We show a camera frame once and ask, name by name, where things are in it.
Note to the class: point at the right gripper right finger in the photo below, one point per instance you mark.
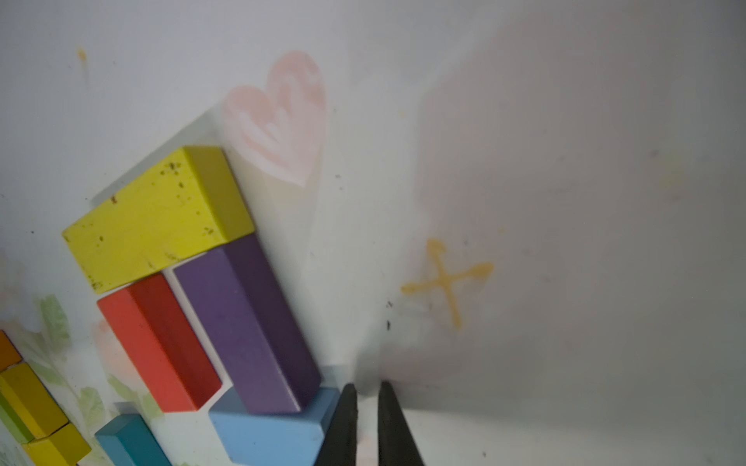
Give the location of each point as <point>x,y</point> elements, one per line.
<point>396,444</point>

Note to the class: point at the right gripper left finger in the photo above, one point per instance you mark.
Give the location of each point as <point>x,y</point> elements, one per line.
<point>340,445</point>

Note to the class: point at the light blue block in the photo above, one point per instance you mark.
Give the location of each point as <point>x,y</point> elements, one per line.
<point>294,439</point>

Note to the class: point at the purple block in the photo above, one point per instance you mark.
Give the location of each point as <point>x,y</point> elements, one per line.
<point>245,314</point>

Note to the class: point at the teal block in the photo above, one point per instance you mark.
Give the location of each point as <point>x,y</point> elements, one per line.
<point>127,440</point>

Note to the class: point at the red block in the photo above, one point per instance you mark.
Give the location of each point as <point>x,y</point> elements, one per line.
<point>156,335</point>

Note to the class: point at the yellow block crosswise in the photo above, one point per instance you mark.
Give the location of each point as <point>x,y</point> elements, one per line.
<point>65,447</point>

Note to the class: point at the yellow-green block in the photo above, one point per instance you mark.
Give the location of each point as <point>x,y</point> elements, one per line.
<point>186,204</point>

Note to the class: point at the short yellow block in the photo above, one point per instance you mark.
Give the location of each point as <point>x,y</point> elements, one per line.
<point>31,401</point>

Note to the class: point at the orange long block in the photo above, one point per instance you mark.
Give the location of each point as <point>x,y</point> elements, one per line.
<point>9,356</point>

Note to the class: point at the green block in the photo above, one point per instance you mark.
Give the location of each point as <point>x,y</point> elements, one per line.
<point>13,423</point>

